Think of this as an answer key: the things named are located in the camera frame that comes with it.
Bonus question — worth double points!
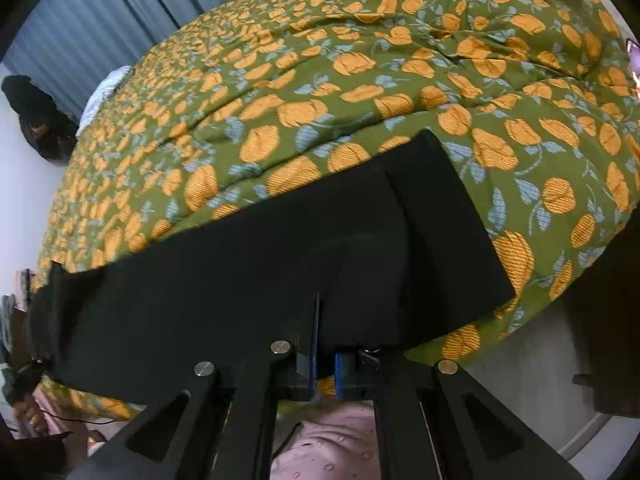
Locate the black pants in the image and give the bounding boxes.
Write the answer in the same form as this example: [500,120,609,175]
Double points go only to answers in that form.
[25,130,515,404]

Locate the pink patterned clothing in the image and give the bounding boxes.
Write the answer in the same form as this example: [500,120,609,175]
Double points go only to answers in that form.
[25,382,382,479]

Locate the person's left hand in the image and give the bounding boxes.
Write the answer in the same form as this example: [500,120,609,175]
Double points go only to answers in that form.
[12,393,51,438]

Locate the black hanging bag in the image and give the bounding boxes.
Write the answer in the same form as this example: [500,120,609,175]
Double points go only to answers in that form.
[1,75,78,166]

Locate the white folded cloth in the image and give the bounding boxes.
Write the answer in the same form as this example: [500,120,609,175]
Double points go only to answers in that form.
[75,65,132,139]

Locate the green orange floral bedspread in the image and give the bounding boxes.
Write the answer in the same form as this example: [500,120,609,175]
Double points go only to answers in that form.
[29,0,640,421]

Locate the blue-grey curtain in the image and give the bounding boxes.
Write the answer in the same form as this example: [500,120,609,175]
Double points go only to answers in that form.
[1,0,230,117]

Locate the smartphone on bed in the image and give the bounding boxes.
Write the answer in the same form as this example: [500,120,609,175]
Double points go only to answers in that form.
[626,38,640,93]

